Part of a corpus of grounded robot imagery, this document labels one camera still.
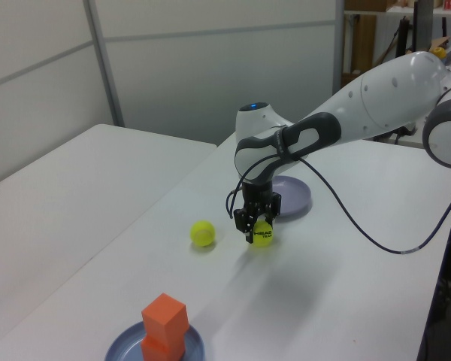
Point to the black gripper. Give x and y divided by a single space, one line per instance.
257 199

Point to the printed yellow tennis ball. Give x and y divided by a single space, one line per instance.
262 235

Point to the plain yellow tennis ball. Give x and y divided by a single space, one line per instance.
202 233

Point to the orange foam cube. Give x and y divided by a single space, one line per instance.
163 314

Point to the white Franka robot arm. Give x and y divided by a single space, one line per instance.
379 97

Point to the purple plate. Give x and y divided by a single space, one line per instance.
295 195

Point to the blue plate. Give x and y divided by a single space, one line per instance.
195 344

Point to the tall brown cardboard box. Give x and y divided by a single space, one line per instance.
362 41

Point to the black stand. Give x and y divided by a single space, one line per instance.
404 34

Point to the flat brown cardboard box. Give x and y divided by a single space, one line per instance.
366 4

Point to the white shelf board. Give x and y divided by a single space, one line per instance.
391 13

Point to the small yellow object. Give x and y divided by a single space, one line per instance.
438 52

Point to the grey pillar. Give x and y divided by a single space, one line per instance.
422 22

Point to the red and white box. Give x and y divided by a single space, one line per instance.
449 4

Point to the grey partition post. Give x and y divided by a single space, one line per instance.
339 41

